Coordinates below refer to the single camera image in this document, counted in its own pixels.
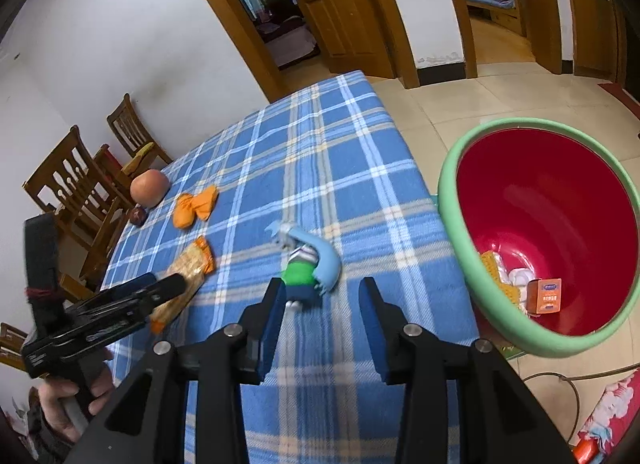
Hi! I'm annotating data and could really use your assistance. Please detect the orange snack wrapper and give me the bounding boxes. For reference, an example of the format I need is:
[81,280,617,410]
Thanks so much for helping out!
[150,236,216,335]

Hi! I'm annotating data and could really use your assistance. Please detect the dark red date fruit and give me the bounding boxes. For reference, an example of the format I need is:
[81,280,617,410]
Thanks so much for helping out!
[128,205,148,227]

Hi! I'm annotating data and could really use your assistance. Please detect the open wooden door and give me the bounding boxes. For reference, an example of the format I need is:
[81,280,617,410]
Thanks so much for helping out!
[296,0,394,78]

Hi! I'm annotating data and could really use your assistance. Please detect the blue shark toy figure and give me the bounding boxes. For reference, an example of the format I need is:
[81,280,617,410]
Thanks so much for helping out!
[266,221,342,311]

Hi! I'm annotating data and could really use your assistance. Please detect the wooden chair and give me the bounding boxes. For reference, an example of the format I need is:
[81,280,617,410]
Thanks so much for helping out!
[106,93,172,179]
[23,125,134,285]

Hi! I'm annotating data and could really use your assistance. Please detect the orange peel piece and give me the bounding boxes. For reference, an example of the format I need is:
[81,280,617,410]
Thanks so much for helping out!
[172,185,218,229]

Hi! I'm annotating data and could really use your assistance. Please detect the red apple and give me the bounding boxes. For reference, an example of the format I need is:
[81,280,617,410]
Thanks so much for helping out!
[129,169,170,209]

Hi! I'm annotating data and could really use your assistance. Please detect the wooden chair far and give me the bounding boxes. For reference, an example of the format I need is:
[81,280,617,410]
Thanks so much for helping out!
[106,93,172,179]

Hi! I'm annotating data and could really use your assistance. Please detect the red bin green rim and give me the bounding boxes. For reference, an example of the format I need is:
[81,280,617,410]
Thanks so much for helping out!
[437,117,639,358]

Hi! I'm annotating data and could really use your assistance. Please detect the wooden chair near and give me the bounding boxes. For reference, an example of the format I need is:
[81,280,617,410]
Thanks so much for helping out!
[23,125,134,285]

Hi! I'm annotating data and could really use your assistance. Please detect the orange cardboard box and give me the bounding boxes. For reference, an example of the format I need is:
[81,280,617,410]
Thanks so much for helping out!
[526,279,562,315]

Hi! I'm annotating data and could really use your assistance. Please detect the blue plaid tablecloth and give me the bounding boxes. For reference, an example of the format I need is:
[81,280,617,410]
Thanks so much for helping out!
[103,71,478,463]

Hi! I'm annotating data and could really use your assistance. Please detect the floral red cushion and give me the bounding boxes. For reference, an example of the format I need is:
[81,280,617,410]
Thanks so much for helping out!
[573,370,639,463]

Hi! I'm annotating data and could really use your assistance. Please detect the red doormat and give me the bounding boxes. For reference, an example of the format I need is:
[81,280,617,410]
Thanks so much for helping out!
[599,82,640,120]

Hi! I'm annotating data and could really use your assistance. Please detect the person left hand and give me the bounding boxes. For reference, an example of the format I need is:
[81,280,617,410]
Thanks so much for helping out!
[38,363,115,444]

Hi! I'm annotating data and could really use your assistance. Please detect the pink bed in room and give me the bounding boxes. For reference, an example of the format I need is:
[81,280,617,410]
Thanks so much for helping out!
[266,24,317,68]

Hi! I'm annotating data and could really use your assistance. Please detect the white tissue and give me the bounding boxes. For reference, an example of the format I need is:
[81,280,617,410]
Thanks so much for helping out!
[506,268,535,305]

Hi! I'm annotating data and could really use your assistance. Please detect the black cable on floor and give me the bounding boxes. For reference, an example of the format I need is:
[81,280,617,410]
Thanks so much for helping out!
[519,362,640,445]

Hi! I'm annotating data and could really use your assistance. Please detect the yellow foam net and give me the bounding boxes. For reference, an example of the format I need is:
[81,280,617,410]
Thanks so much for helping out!
[480,251,521,306]

